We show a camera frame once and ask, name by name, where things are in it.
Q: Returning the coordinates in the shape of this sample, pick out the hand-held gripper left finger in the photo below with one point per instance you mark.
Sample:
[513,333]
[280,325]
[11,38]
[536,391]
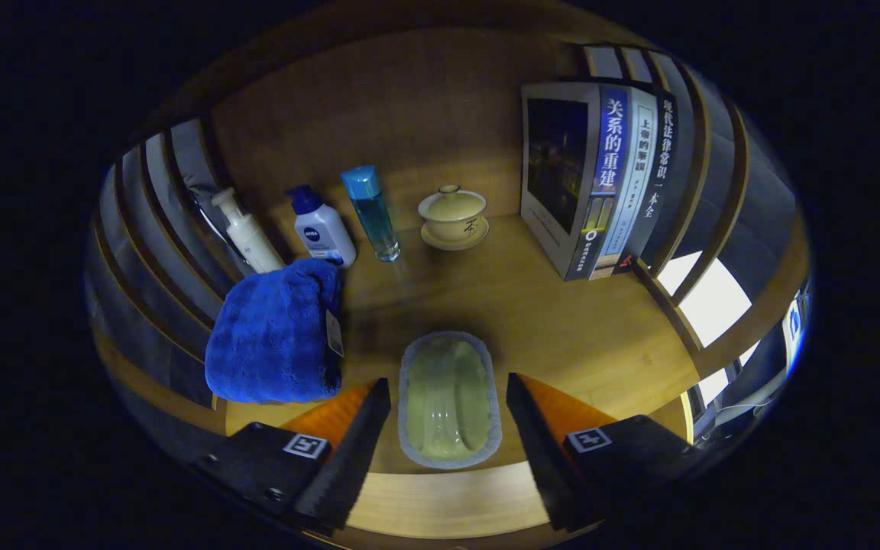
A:
[352,458]

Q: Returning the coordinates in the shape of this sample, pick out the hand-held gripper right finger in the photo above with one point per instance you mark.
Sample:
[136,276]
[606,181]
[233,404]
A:
[543,458]

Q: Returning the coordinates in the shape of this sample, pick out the wooden countertop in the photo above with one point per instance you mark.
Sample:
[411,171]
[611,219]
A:
[547,328]

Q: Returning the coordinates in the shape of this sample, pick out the wooden cabinet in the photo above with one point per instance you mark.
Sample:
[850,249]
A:
[409,99]

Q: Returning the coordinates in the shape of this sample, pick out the blue towel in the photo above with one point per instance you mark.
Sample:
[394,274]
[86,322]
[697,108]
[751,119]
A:
[272,336]

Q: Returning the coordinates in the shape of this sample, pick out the white lotion bottle blue cap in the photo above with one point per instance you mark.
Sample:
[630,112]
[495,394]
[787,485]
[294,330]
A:
[323,233]

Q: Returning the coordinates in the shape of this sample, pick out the white pump bottle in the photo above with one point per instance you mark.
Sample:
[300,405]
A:
[257,244]

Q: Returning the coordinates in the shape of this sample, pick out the clear blue bottle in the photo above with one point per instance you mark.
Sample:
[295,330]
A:
[375,218]

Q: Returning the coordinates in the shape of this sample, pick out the beige lidded tea cup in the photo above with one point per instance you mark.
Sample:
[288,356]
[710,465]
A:
[453,218]

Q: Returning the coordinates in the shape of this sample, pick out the blue spine book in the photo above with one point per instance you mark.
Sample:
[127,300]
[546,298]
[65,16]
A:
[558,168]

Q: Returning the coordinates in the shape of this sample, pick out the white spine book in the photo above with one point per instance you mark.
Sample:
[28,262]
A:
[638,176]

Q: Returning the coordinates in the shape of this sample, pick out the black spine book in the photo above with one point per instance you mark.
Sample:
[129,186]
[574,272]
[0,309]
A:
[665,168]

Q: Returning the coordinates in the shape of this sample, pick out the black backdrop cloth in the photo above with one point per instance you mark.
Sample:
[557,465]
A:
[184,156]

